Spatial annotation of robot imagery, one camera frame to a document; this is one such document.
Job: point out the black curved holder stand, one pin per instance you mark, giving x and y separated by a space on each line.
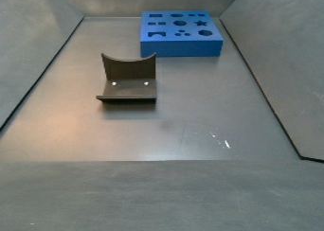
130 79

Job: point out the blue shape sorter box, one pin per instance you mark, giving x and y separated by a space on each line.
179 33

